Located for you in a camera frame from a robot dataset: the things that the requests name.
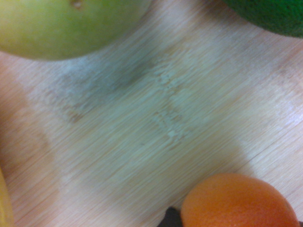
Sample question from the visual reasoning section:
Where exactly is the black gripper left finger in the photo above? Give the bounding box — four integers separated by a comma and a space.
157, 206, 183, 227

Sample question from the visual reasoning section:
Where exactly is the orange tangerine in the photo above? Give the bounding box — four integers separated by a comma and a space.
180, 172, 301, 227

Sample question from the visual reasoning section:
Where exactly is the wooden serving tray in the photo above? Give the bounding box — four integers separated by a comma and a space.
0, 0, 303, 227

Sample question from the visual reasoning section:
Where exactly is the yellow lemon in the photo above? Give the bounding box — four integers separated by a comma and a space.
0, 165, 15, 227

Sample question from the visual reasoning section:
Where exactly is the dark green lime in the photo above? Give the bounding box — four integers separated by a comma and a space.
219, 0, 303, 39

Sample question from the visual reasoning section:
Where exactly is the green apple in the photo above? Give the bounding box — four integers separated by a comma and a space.
0, 0, 152, 61

